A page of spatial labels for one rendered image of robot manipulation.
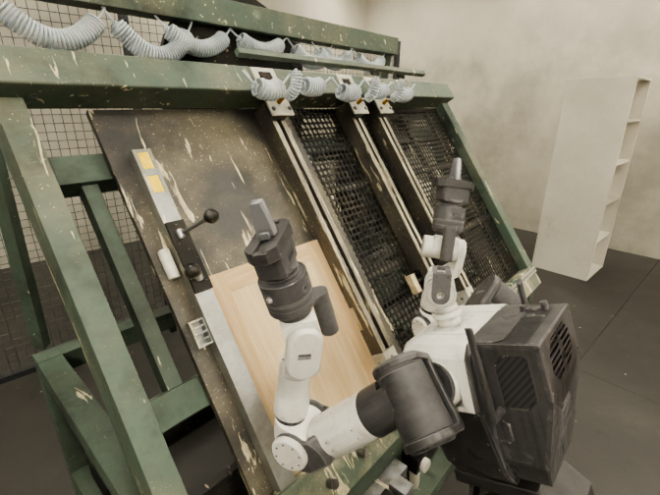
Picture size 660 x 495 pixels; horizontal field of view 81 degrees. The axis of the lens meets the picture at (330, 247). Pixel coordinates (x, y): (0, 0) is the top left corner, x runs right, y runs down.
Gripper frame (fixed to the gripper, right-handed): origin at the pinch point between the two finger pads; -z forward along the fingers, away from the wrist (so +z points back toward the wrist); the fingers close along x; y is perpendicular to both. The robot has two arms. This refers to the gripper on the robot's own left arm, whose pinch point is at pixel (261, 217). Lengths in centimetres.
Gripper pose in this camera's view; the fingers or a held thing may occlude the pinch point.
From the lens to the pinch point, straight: 63.1
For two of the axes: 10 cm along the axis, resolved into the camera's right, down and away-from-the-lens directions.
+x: 1.4, -5.0, 8.5
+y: 9.6, -1.3, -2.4
